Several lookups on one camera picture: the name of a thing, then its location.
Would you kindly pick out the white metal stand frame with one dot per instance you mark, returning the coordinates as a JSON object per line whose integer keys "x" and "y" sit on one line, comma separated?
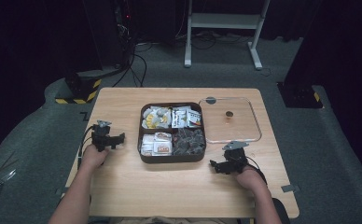
{"x": 222, "y": 21}

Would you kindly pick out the person's beige clothing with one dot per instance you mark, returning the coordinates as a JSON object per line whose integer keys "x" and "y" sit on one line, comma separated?
{"x": 176, "y": 220}

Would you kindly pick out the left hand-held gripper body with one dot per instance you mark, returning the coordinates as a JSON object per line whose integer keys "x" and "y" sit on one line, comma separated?
{"x": 101, "y": 138}

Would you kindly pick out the person's right hand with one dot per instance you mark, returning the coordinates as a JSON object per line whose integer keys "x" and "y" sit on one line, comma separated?
{"x": 250, "y": 179}

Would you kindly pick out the pile of yellow white packets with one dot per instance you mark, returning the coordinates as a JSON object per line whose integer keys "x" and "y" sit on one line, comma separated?
{"x": 155, "y": 118}

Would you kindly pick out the brown four-compartment snack box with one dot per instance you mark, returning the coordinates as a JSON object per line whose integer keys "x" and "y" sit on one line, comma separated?
{"x": 170, "y": 160}

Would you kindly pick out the black yellow striped stand base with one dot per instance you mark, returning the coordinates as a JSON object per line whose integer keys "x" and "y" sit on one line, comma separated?
{"x": 81, "y": 90}

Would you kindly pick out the pile of white orange packets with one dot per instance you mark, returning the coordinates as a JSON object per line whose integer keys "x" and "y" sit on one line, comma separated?
{"x": 157, "y": 144}

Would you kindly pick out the grey tape strip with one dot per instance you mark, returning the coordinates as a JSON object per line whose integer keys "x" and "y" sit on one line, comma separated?
{"x": 61, "y": 190}
{"x": 290, "y": 188}

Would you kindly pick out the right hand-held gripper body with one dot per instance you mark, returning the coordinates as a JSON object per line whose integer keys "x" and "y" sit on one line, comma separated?
{"x": 235, "y": 157}

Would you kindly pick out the pile of white printed packets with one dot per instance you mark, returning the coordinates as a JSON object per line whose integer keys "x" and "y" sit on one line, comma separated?
{"x": 185, "y": 118}

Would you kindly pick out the black stand base yellow mark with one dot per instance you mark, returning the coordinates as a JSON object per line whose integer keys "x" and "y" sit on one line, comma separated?
{"x": 300, "y": 95}

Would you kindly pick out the person's left hand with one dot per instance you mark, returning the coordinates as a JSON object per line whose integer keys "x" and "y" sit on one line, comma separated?
{"x": 93, "y": 157}

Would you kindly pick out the pile of dark wrapped snacks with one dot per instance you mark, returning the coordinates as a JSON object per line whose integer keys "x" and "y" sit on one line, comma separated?
{"x": 188, "y": 142}

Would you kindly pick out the clear square lid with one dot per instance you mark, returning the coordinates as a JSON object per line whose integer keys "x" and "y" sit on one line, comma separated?
{"x": 241, "y": 124}

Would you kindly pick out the black equipment rack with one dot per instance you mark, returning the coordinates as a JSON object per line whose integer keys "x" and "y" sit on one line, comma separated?
{"x": 114, "y": 34}

